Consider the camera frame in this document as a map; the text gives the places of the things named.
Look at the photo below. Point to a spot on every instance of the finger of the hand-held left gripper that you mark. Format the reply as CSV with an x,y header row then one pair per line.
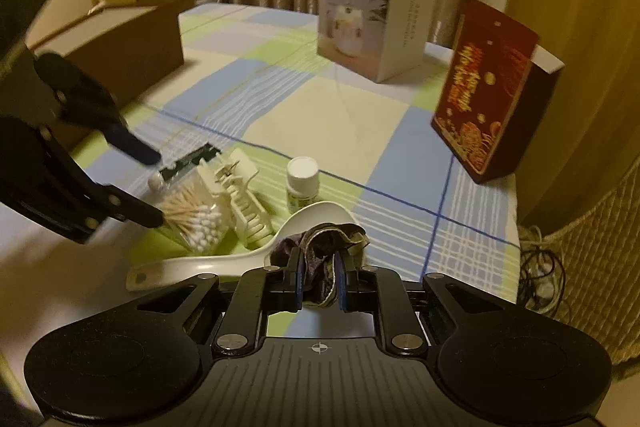
x,y
135,209
132,146

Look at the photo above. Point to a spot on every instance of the white ceramic spoon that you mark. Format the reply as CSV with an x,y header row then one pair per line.
x,y
210,264

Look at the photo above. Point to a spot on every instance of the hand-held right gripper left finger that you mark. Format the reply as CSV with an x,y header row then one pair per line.
x,y
298,287

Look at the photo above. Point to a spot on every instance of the quilted beige cover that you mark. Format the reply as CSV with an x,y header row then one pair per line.
x,y
600,267

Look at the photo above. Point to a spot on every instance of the checked bed sheet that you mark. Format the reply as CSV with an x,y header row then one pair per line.
x,y
300,107

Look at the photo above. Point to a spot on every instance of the brown cardboard box container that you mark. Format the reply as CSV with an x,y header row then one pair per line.
x,y
145,52

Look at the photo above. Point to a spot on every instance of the dark cloth pouch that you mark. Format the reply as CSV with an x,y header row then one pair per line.
x,y
320,267

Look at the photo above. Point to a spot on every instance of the white humidifier carton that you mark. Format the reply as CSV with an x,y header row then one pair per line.
x,y
360,22

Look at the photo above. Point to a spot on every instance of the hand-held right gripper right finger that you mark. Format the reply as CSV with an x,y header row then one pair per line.
x,y
340,282

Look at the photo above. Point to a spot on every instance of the dark tube with white cap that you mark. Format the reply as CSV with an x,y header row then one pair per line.
x,y
192,159

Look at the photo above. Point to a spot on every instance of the dark red gift box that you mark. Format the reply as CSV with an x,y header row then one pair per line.
x,y
475,97

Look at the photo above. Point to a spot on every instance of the cream hair claw clip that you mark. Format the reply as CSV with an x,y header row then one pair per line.
x,y
245,212

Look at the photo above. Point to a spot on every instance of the small white-capped bottle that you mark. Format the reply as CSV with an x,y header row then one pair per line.
x,y
302,172

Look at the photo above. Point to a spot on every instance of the clear cotton swab pack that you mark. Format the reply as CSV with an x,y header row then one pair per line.
x,y
200,219

